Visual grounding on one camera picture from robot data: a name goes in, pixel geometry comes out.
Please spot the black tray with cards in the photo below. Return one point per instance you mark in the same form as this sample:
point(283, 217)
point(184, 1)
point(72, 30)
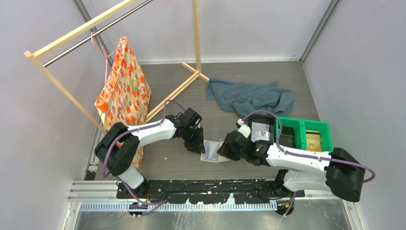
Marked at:
point(263, 127)

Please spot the beige leather card holder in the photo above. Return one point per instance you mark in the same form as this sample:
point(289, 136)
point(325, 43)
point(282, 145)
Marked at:
point(210, 154)

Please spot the metal hanging rod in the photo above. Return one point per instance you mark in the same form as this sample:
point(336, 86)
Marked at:
point(96, 33)

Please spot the blue grey cloth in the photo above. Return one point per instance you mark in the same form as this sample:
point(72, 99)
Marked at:
point(244, 98)

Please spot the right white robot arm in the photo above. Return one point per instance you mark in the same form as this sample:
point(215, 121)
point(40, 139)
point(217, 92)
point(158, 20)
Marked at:
point(333, 171)

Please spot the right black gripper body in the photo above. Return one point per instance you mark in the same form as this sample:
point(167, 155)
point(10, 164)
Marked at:
point(243, 155)

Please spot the green plastic bin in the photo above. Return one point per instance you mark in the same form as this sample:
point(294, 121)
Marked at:
point(304, 134)

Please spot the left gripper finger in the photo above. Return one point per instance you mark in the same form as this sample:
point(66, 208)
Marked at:
point(194, 146)
point(199, 147)

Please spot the orange floral fabric bag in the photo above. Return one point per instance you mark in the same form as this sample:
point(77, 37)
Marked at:
point(126, 94)

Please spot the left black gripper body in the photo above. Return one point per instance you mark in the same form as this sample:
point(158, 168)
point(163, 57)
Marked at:
point(191, 134)

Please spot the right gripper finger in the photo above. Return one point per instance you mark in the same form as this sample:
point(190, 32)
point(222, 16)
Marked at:
point(224, 150)
point(232, 155)

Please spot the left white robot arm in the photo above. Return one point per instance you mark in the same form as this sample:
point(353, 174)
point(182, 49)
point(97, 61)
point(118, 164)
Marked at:
point(119, 145)

